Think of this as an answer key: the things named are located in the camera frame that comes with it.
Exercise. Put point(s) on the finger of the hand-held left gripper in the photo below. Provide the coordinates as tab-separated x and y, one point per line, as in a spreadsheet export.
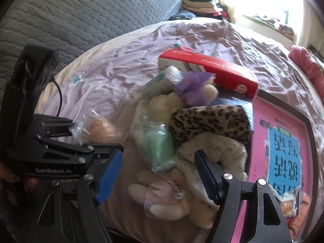
76	151
55	129

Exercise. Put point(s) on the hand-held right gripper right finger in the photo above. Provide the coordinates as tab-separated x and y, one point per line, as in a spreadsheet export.
206	174

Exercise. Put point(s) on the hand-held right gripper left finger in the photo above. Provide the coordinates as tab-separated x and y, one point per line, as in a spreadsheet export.
111	177

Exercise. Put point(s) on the peach bun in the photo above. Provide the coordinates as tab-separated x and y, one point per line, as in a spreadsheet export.
101	129

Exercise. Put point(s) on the leopard print cloth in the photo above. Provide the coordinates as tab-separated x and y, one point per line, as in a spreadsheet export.
210	121

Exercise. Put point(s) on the green foam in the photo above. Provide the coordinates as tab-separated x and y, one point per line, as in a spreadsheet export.
157	141

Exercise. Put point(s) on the pink lined box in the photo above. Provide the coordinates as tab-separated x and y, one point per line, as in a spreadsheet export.
260	141

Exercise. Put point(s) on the cream plush toy purple dress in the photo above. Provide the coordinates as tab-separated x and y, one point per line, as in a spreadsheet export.
192	91

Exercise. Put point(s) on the person's left hand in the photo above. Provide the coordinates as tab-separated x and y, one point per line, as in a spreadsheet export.
30	185

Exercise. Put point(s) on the white speckled cloth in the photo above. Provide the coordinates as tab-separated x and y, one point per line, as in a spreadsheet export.
215	144

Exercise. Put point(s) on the cream plush toy pink dress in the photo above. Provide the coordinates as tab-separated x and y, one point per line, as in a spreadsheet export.
157	195

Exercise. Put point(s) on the dark blue box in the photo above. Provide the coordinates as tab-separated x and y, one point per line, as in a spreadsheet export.
235	101

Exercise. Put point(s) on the clear snack packet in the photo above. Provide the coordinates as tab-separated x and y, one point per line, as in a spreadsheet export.
288	202

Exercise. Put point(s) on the purple bed sheet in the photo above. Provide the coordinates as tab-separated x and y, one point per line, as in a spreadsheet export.
126	55

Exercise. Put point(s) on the pale green wrapped roll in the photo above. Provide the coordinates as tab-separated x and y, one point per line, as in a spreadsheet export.
157	83

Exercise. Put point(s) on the grey quilted headboard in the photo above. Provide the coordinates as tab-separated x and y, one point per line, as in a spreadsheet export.
88	10

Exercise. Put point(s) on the red and white box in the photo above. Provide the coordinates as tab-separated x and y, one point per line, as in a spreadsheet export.
215	65

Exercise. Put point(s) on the pink blanket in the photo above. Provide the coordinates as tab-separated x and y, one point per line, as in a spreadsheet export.
306	63

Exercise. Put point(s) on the dark patterned cloth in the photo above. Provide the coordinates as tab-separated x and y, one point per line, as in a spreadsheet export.
181	15

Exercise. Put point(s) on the windowsill clutter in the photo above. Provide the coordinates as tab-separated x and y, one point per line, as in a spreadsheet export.
273	25

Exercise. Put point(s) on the stack of folded clothes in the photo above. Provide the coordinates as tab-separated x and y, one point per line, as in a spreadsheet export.
197	3

